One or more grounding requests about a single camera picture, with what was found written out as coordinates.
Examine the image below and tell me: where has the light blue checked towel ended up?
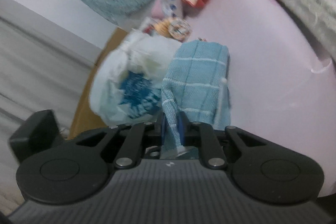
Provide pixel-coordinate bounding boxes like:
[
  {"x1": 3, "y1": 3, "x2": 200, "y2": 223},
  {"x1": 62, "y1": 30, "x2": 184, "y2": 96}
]
[{"x1": 161, "y1": 40, "x2": 231, "y2": 159}]

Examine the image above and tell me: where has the white blue plastic bag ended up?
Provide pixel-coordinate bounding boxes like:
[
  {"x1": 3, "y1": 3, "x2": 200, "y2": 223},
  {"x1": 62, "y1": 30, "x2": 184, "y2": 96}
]
[{"x1": 94, "y1": 30, "x2": 182, "y2": 126}]

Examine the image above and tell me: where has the cardboard box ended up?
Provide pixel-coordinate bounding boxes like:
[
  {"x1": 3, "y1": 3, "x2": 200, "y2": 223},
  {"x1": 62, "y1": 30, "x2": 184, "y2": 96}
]
[{"x1": 68, "y1": 27, "x2": 128, "y2": 140}]

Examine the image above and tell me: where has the round patterned snack pack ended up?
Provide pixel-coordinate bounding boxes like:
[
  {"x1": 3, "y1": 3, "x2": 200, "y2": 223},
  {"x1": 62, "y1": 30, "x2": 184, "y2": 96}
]
[{"x1": 154, "y1": 18, "x2": 191, "y2": 42}]

